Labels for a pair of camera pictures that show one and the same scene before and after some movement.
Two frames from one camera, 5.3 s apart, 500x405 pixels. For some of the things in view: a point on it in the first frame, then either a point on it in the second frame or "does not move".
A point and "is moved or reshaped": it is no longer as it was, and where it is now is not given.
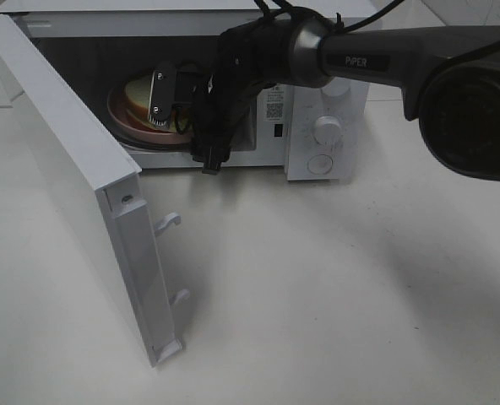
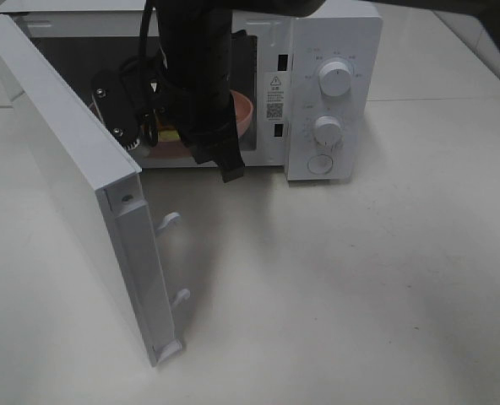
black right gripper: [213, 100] → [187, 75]
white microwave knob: [328, 130] does not move
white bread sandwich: [138, 95] is moved or reshaped
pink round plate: [137, 126] is moved or reshaped
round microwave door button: [320, 164] does not move
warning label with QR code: [274, 103] does not move
